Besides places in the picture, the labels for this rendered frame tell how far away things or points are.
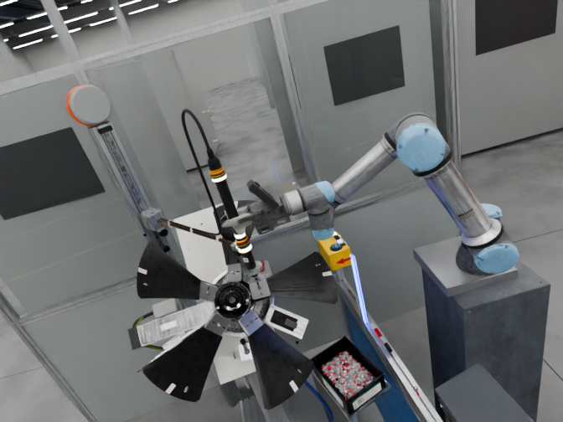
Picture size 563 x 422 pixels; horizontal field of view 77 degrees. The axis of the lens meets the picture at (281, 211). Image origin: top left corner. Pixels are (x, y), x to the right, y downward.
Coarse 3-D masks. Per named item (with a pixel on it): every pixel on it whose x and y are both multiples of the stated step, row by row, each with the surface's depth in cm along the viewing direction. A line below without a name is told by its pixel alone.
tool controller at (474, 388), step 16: (480, 368) 71; (448, 384) 72; (464, 384) 70; (480, 384) 69; (496, 384) 68; (448, 400) 70; (464, 400) 68; (480, 400) 67; (496, 400) 66; (512, 400) 65; (448, 416) 71; (464, 416) 66; (480, 416) 65; (496, 416) 64; (512, 416) 63; (528, 416) 62
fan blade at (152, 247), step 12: (144, 252) 122; (156, 252) 121; (144, 264) 123; (156, 264) 121; (168, 264) 121; (144, 276) 124; (156, 276) 123; (168, 276) 122; (180, 276) 121; (192, 276) 120; (144, 288) 126; (156, 288) 125; (168, 288) 124; (180, 288) 123; (192, 288) 122
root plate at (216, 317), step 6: (216, 312) 118; (210, 318) 117; (216, 318) 119; (222, 318) 121; (210, 324) 118; (216, 324) 120; (222, 324) 121; (228, 324) 123; (210, 330) 119; (216, 330) 120; (222, 330) 122
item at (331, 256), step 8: (336, 232) 164; (320, 240) 162; (328, 240) 160; (336, 240) 158; (320, 248) 163; (328, 248) 155; (344, 248) 152; (328, 256) 151; (336, 256) 151; (344, 256) 152; (328, 264) 156; (336, 264) 153; (344, 264) 154
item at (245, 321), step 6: (252, 312) 124; (240, 318) 119; (246, 318) 120; (252, 318) 122; (258, 318) 124; (240, 324) 117; (246, 324) 119; (252, 324) 120; (258, 324) 122; (246, 330) 117; (252, 330) 119
